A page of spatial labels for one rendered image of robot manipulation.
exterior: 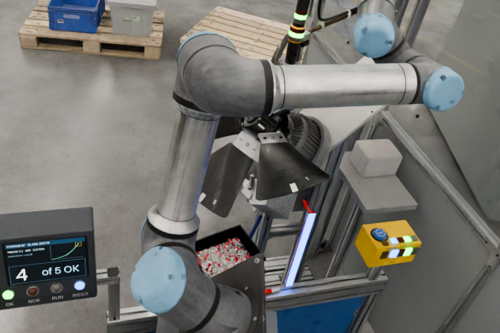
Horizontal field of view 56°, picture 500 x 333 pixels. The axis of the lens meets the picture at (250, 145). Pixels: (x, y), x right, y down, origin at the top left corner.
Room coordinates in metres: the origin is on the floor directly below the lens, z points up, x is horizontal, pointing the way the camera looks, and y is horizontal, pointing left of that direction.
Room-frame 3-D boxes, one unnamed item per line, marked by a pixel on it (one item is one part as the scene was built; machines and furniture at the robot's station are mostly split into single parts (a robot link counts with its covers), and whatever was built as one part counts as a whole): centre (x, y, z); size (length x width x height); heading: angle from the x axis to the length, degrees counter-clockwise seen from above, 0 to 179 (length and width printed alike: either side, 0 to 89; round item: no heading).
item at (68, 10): (4.06, 1.79, 0.25); 0.60 x 0.41 x 0.22; 12
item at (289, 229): (1.49, -0.22, 0.56); 0.19 x 0.04 x 0.04; 112
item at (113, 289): (0.75, 0.28, 0.96); 0.03 x 0.03 x 0.20; 22
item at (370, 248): (1.06, -0.48, 1.02); 0.16 x 0.10 x 0.11; 112
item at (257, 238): (1.45, -0.11, 0.46); 0.09 x 0.05 x 0.91; 22
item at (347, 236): (1.60, -0.53, 0.42); 0.04 x 0.04 x 0.83; 22
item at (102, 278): (0.71, 0.38, 1.04); 0.24 x 0.03 x 0.03; 112
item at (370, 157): (1.68, -0.53, 0.92); 0.17 x 0.16 x 0.11; 112
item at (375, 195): (1.60, -0.53, 0.85); 0.36 x 0.24 x 0.03; 22
